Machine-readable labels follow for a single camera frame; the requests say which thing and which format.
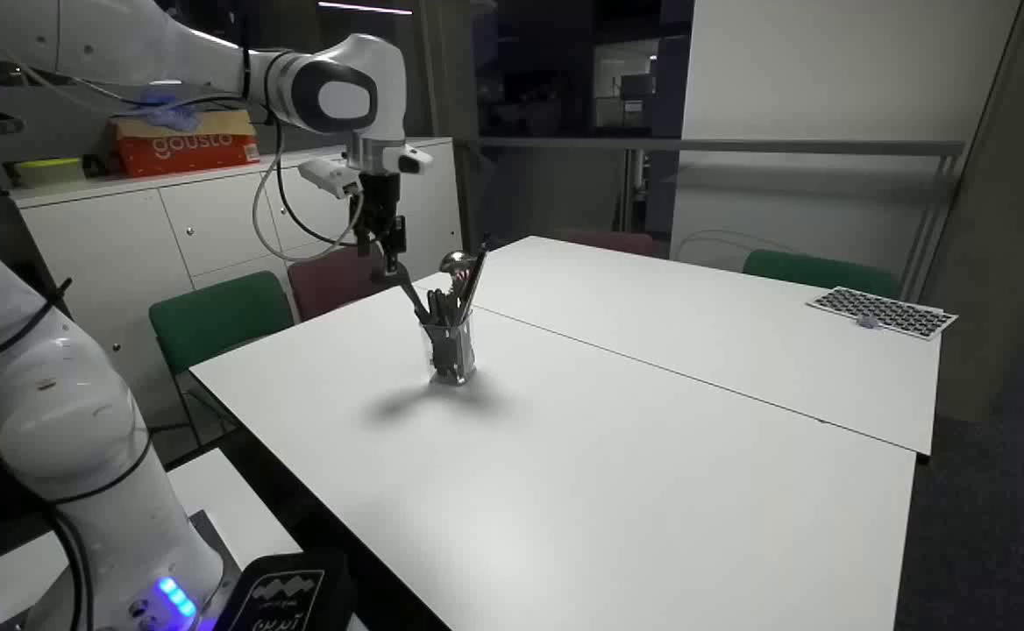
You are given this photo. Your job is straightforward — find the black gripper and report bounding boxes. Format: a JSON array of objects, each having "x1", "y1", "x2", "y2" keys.
[{"x1": 358, "y1": 171, "x2": 415, "y2": 288}]

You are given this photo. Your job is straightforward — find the silver metal spoon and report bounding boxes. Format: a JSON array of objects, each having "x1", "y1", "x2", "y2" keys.
[{"x1": 435, "y1": 246, "x2": 475, "y2": 318}]

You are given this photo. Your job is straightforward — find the white robot base table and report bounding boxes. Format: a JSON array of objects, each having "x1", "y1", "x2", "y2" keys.
[{"x1": 0, "y1": 449, "x2": 306, "y2": 631}]

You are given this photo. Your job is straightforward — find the clear plastic utensil holder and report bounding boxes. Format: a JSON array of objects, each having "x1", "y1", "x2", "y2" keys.
[{"x1": 422, "y1": 317, "x2": 477, "y2": 387}]

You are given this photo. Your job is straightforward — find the dark red chair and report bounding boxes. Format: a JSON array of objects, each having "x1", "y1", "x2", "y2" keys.
[
  {"x1": 284, "y1": 246, "x2": 398, "y2": 324},
  {"x1": 557, "y1": 229, "x2": 669, "y2": 258}
]

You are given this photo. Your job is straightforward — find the black ladle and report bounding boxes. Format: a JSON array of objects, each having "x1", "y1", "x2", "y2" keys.
[{"x1": 389, "y1": 270, "x2": 435, "y2": 333}]

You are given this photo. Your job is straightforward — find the green chair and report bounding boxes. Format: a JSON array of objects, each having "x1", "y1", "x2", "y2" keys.
[
  {"x1": 740, "y1": 246, "x2": 904, "y2": 299},
  {"x1": 146, "y1": 270, "x2": 298, "y2": 380}
]

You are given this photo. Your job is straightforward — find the white cabinet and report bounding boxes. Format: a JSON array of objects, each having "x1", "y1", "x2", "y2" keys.
[{"x1": 7, "y1": 137, "x2": 462, "y2": 431}]

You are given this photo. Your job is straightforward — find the orange box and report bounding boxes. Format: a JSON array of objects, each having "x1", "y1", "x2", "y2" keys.
[{"x1": 105, "y1": 109, "x2": 261, "y2": 178}]

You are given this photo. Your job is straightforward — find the blue object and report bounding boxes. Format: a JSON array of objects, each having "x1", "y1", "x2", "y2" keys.
[{"x1": 138, "y1": 91, "x2": 208, "y2": 131}]

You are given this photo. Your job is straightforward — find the grey metal railing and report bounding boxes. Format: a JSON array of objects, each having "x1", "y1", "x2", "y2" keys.
[{"x1": 462, "y1": 133, "x2": 966, "y2": 161}]

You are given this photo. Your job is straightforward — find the yellow green object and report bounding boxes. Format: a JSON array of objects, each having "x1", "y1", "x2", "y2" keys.
[{"x1": 11, "y1": 156, "x2": 89, "y2": 191}]

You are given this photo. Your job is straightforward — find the black device with white print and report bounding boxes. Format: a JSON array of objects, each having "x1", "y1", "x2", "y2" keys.
[{"x1": 215, "y1": 551, "x2": 358, "y2": 631}]

